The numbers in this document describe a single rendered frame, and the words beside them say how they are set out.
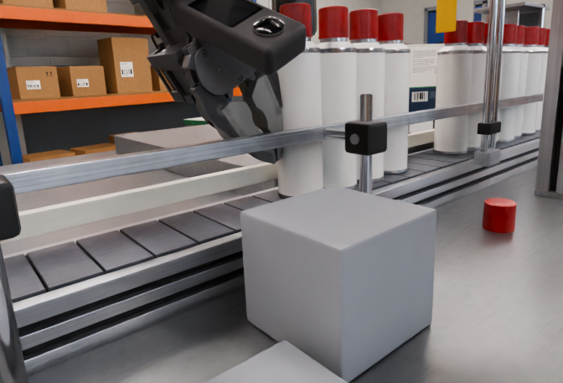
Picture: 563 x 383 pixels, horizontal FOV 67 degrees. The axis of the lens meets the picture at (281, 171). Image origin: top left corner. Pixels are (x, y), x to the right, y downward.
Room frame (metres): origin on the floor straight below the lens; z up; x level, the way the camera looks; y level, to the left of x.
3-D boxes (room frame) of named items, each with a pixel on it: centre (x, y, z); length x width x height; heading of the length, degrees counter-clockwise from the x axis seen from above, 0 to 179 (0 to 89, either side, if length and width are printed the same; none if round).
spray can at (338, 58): (0.50, -0.06, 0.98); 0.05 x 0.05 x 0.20
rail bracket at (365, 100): (0.41, -0.07, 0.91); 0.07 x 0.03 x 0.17; 39
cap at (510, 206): (0.47, -0.25, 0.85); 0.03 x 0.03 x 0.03
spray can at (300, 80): (0.47, -0.02, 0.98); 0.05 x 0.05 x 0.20
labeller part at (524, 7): (1.02, -0.54, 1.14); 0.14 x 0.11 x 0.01; 129
